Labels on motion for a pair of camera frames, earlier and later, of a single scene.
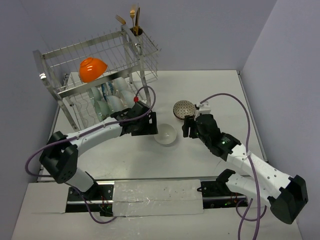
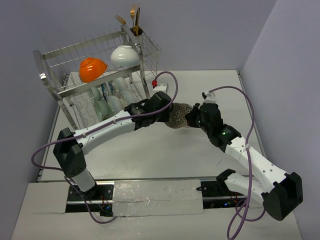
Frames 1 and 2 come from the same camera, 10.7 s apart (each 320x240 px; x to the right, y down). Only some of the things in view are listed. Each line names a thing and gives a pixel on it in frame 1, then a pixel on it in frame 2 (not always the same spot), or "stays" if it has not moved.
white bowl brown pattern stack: [166, 135] to [124, 55]
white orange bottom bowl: [91, 69] stays
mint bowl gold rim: [103, 110] stays
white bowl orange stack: [115, 103] stays
